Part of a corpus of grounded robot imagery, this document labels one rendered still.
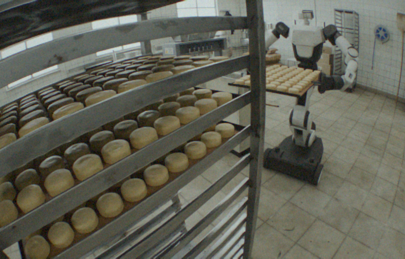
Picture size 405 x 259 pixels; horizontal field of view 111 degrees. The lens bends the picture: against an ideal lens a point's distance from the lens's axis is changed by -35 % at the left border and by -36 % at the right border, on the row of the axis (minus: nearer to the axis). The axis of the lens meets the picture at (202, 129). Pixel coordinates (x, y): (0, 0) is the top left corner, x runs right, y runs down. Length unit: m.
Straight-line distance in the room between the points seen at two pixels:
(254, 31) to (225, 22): 0.09
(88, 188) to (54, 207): 0.06
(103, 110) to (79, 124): 0.04
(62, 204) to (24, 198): 0.07
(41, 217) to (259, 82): 0.49
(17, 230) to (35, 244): 0.10
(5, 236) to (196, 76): 0.39
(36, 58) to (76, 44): 0.05
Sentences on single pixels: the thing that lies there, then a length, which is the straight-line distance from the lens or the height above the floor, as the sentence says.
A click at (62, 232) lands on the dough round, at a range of 0.40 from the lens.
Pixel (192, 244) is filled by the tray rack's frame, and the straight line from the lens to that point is 1.39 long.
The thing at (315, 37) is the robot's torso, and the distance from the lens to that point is 1.69.
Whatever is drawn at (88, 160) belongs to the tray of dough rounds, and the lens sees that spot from 0.35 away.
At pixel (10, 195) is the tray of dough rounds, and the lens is 0.40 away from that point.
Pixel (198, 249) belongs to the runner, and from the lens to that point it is 0.61.
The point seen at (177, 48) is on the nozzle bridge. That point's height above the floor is 1.13.
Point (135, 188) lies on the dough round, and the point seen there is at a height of 1.06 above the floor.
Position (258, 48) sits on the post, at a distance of 0.49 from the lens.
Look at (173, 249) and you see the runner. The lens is 0.52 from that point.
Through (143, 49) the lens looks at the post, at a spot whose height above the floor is 1.27.
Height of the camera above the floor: 1.31
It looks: 27 degrees down
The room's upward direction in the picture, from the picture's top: 6 degrees counter-clockwise
